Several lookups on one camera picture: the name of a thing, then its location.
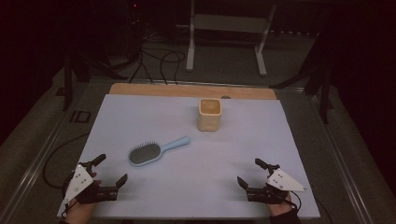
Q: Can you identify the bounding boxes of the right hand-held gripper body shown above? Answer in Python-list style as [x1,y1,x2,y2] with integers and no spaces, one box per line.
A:
[246,163,308,205]

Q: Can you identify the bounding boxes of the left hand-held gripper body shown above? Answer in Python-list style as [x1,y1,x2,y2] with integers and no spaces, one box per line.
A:
[63,161,120,205]

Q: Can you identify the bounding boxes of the light blue hairbrush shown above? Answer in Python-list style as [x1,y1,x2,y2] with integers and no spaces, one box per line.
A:
[128,135,191,167]

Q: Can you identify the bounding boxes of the beige square cup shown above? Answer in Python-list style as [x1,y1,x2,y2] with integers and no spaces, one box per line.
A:
[197,98,222,132]

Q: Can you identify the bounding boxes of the person's right hand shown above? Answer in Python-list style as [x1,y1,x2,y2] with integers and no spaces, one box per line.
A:
[266,191,294,217]

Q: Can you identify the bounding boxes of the person's left hand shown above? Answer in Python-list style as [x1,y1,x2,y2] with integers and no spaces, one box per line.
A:
[64,171,103,224]

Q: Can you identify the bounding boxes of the white table mat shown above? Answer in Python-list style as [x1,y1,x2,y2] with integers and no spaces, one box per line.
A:
[56,93,321,219]

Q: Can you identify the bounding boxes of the black tripod stand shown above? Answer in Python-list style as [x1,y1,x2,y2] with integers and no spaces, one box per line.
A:
[270,27,336,125]
[61,50,129,112]

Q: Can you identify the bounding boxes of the wooden table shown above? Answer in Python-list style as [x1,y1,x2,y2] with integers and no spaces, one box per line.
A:
[108,82,277,101]

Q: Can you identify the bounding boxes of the white metal stand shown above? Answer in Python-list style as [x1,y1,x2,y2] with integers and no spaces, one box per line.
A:
[185,0,277,77]

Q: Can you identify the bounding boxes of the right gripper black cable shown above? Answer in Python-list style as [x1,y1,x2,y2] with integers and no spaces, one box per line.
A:
[285,189,334,224]

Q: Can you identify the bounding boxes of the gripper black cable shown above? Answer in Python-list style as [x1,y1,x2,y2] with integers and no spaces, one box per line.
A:
[285,189,334,224]
[60,199,79,219]

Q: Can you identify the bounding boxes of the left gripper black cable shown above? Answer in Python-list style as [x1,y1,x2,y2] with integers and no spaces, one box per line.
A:
[60,199,79,219]

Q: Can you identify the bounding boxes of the long black cable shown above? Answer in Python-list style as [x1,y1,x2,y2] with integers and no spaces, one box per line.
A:
[42,133,91,189]

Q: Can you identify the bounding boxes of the metal frame rail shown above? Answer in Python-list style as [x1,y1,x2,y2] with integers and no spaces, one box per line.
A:
[0,81,94,224]
[306,91,375,224]

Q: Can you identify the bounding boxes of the black floor cables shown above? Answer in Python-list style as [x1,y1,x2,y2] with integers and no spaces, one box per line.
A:
[128,36,187,86]

